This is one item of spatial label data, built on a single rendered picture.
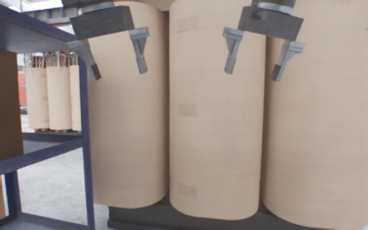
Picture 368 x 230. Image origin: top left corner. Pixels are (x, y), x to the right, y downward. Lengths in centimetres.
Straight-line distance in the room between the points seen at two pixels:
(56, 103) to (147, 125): 261
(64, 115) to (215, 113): 283
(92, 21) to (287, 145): 75
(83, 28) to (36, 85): 314
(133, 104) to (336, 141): 77
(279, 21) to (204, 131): 43
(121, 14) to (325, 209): 91
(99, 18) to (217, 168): 61
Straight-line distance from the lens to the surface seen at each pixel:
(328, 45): 82
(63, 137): 89
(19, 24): 65
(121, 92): 81
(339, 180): 89
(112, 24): 47
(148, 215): 109
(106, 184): 93
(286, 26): 50
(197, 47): 74
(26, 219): 120
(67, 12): 1232
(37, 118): 363
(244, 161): 77
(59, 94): 330
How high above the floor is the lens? 69
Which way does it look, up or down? 5 degrees down
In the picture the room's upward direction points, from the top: straight up
